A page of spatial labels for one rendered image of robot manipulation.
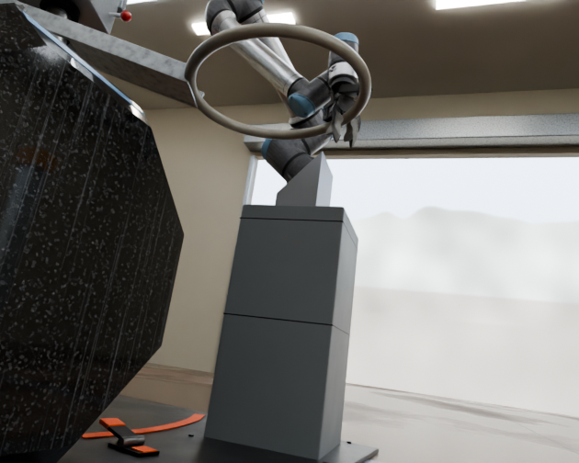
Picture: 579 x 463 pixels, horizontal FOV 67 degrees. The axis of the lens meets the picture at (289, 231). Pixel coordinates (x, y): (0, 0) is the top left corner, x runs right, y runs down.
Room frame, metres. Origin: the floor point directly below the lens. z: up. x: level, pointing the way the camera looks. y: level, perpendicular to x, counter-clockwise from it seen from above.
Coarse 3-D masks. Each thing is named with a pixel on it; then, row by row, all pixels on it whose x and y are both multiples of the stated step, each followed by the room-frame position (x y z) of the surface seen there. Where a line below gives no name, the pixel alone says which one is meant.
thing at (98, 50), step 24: (0, 0) 0.99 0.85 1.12; (48, 24) 0.98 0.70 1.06; (72, 24) 0.98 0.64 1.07; (72, 48) 1.09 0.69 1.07; (96, 48) 0.98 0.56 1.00; (120, 48) 0.97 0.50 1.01; (144, 48) 0.97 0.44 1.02; (120, 72) 1.06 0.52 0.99; (144, 72) 1.00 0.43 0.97; (168, 72) 0.97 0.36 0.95; (168, 96) 1.09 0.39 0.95; (192, 96) 1.03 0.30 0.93
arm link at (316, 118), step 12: (228, 0) 1.34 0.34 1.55; (240, 0) 1.35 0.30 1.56; (252, 0) 1.37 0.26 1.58; (240, 12) 1.39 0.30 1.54; (252, 12) 1.39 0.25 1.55; (264, 12) 1.42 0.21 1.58; (276, 48) 1.49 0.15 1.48; (288, 60) 1.54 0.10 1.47; (288, 108) 1.67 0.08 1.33; (300, 120) 1.67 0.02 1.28; (312, 120) 1.67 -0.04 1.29; (312, 144) 1.73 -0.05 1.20; (324, 144) 1.78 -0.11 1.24
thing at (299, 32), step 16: (224, 32) 0.81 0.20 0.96; (240, 32) 0.79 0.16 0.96; (256, 32) 0.79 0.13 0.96; (272, 32) 0.78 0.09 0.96; (288, 32) 0.78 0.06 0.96; (304, 32) 0.78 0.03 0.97; (320, 32) 0.79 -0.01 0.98; (208, 48) 0.84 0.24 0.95; (336, 48) 0.82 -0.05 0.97; (192, 64) 0.90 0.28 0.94; (352, 64) 0.87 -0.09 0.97; (192, 80) 0.97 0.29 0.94; (368, 80) 0.93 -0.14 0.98; (368, 96) 1.00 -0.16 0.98; (208, 112) 1.12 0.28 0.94; (352, 112) 1.08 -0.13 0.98; (240, 128) 1.21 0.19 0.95; (256, 128) 1.23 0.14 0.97; (320, 128) 1.19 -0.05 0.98
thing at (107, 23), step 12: (36, 0) 1.03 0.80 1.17; (48, 0) 1.00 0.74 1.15; (60, 0) 1.00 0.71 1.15; (72, 0) 1.01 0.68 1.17; (84, 0) 1.01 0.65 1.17; (96, 0) 1.03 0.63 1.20; (108, 0) 1.09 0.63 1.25; (72, 12) 1.03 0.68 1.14; (84, 12) 1.06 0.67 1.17; (96, 12) 1.05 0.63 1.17; (108, 12) 1.10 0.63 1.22; (84, 24) 1.11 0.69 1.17; (96, 24) 1.10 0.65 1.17; (108, 24) 1.12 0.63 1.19
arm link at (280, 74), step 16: (224, 0) 1.34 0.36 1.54; (208, 16) 1.35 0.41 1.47; (224, 16) 1.33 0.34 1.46; (240, 48) 1.33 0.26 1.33; (256, 48) 1.29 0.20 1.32; (256, 64) 1.31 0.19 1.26; (272, 64) 1.28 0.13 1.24; (288, 64) 1.28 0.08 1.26; (272, 80) 1.30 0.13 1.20; (288, 80) 1.26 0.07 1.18; (304, 80) 1.25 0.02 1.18; (320, 80) 1.24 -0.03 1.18; (288, 96) 1.29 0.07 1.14; (304, 96) 1.23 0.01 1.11; (320, 96) 1.25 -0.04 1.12; (304, 112) 1.27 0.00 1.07
